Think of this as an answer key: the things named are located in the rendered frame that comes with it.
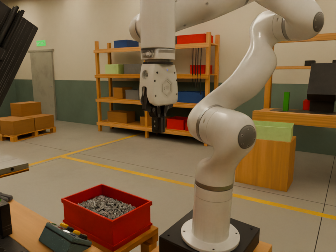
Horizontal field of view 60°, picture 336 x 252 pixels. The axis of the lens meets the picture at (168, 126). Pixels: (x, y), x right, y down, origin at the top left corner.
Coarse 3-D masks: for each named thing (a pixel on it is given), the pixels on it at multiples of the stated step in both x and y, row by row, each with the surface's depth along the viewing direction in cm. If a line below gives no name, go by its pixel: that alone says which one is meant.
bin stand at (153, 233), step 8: (144, 232) 117; (152, 232) 118; (136, 240) 111; (144, 240) 114; (152, 240) 118; (104, 248) 106; (120, 248) 106; (128, 248) 108; (144, 248) 120; (152, 248) 120
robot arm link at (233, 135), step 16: (208, 112) 84; (224, 112) 80; (240, 112) 79; (208, 128) 81; (224, 128) 76; (240, 128) 75; (208, 144) 86; (224, 144) 76; (240, 144) 76; (208, 160) 83; (224, 160) 80; (240, 160) 84; (208, 176) 85; (224, 176) 84
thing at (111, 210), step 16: (80, 192) 127; (96, 192) 134; (112, 192) 131; (64, 208) 120; (80, 208) 112; (96, 208) 122; (112, 208) 119; (128, 208) 119; (144, 208) 114; (80, 224) 115; (96, 224) 108; (112, 224) 101; (128, 224) 109; (144, 224) 116; (96, 240) 109; (112, 240) 103; (128, 240) 110
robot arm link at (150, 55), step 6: (150, 48) 67; (156, 48) 67; (162, 48) 67; (144, 54) 68; (150, 54) 67; (156, 54) 67; (162, 54) 67; (168, 54) 68; (174, 54) 70; (150, 60) 69; (156, 60) 68; (162, 60) 68; (168, 60) 70
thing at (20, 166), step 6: (0, 156) 106; (6, 156) 106; (0, 162) 99; (6, 162) 99; (12, 162) 99; (18, 162) 99; (24, 162) 99; (0, 168) 93; (6, 168) 93; (12, 168) 95; (18, 168) 96; (24, 168) 98; (0, 174) 92; (6, 174) 94; (12, 174) 95
